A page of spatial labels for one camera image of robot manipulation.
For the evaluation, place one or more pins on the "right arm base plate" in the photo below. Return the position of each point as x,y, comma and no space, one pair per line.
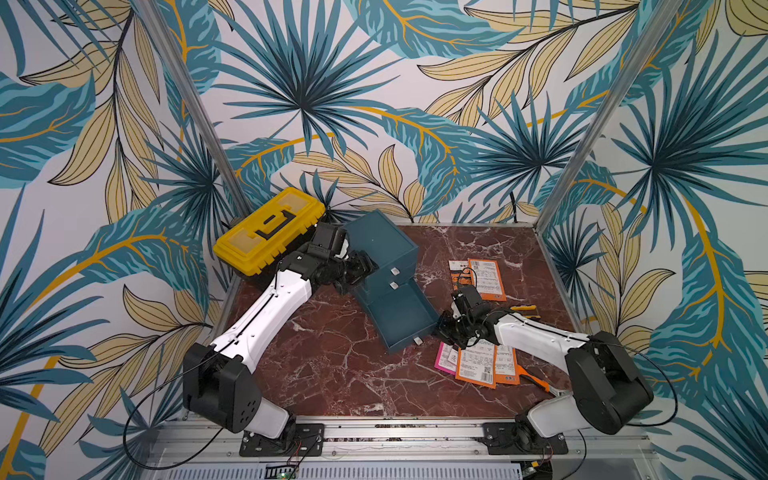
519,438

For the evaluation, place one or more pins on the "pink seed bag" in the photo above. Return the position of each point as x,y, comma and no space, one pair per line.
447,359

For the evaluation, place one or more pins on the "teal drawer cabinet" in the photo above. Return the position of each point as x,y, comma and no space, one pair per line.
391,250

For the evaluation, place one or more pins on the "orange adjustable wrench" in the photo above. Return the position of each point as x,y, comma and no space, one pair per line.
524,376

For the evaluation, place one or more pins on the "right aluminium corner post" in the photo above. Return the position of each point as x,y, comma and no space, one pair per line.
647,40

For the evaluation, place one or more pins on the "orange seed bag label side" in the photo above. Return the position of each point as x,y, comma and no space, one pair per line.
505,366

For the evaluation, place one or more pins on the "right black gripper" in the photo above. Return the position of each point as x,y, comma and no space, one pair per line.
455,327

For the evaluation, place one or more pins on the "orange seed bag back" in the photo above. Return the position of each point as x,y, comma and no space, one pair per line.
487,279

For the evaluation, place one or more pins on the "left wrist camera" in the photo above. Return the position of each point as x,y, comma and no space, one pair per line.
328,241

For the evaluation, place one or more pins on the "yellow black pliers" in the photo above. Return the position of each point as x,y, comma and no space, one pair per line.
528,311

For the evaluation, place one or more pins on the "orange seed bag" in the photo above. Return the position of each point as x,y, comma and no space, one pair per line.
487,279
476,365

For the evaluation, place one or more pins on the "aluminium front rail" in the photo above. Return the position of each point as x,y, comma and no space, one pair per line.
397,448

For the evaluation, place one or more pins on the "aluminium corner post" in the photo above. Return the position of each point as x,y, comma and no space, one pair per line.
647,40
161,35

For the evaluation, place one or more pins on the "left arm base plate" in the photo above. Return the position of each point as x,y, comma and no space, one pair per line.
298,440

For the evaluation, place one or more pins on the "yellow black toolbox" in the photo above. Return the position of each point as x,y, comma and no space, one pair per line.
253,244

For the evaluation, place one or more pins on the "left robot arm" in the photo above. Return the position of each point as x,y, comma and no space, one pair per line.
218,380

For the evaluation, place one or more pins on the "left aluminium corner post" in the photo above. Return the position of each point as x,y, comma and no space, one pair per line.
161,35

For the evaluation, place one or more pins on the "teal bottom drawer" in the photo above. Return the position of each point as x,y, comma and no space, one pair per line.
400,316

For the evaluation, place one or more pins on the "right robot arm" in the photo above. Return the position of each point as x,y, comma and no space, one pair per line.
607,389

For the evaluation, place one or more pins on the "marigold seed bag front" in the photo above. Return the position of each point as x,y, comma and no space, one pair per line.
461,273

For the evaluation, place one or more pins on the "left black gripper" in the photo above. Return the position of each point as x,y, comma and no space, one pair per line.
364,266

